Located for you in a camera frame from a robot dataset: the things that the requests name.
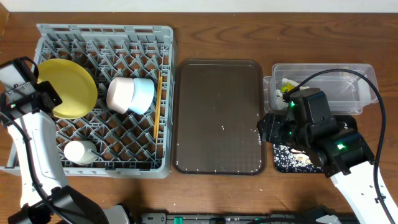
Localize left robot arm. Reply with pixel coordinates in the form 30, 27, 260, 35
1, 57, 132, 223

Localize white cup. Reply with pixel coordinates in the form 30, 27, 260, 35
63, 141, 96, 166

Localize clear plastic bin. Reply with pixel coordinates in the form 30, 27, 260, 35
263, 63, 378, 114

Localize grey dishwasher rack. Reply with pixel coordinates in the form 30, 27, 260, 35
0, 23, 177, 179

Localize wooden chopstick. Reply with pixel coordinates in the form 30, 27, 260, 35
154, 72, 162, 145
154, 71, 162, 141

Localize green snack wrapper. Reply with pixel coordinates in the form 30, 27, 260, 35
280, 78, 299, 93

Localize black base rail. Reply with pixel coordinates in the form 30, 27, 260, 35
139, 205, 352, 224

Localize dark brown serving tray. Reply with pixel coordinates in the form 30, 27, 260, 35
172, 59, 267, 176

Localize spilled rice scraps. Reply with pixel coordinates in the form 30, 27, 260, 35
272, 144, 323, 174

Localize white tissue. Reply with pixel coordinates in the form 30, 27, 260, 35
273, 77, 310, 110

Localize white bowl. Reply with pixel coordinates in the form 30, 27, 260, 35
106, 77, 134, 114

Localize black tray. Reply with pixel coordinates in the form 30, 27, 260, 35
266, 114, 358, 177

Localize yellow plate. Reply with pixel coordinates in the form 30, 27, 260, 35
38, 58, 98, 119

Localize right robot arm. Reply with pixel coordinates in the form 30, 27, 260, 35
257, 88, 397, 223

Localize light blue bowl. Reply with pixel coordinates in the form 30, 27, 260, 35
128, 78, 155, 115

